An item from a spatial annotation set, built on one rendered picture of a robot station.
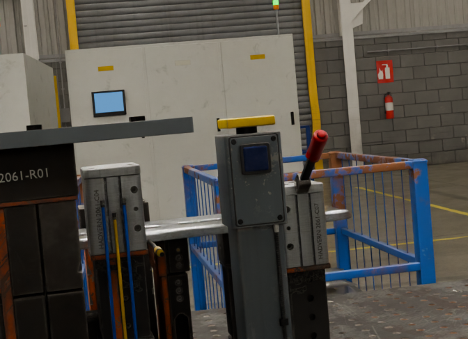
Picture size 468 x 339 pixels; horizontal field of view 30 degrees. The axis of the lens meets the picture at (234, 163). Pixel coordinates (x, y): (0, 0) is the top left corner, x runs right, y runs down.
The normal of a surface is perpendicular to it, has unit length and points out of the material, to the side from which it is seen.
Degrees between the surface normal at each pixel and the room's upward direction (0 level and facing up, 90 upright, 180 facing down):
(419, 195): 90
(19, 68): 90
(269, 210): 90
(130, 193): 90
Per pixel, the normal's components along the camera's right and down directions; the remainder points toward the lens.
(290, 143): 0.15, 0.04
